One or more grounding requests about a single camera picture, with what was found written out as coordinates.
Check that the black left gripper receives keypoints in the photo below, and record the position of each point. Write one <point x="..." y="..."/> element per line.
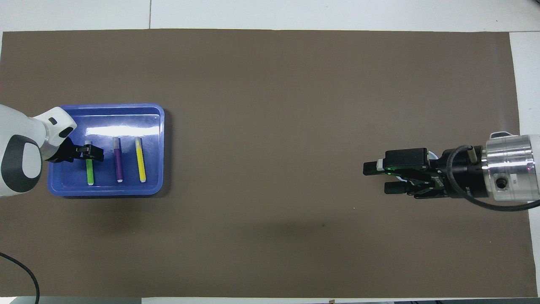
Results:
<point x="63" y="152"/>

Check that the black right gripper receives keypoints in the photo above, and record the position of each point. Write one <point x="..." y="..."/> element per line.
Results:
<point x="460" y="177"/>

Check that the green marker pen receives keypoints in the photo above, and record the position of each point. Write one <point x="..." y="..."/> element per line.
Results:
<point x="90" y="173"/>

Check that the purple marker pen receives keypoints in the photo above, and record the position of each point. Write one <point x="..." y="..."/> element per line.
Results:
<point x="118" y="164"/>

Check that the yellow marker pen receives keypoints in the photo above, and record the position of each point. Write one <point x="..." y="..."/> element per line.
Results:
<point x="141" y="164"/>

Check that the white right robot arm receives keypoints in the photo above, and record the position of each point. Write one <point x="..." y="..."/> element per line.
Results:
<point x="512" y="169"/>

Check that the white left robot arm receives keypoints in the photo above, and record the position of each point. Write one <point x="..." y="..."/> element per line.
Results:
<point x="17" y="126"/>

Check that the translucent mesh pen cup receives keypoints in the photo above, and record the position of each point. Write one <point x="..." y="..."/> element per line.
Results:
<point x="433" y="154"/>

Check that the blue plastic tray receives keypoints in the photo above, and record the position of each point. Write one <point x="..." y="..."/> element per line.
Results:
<point x="126" y="122"/>

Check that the brown table mat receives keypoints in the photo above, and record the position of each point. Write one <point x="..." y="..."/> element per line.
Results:
<point x="270" y="84"/>

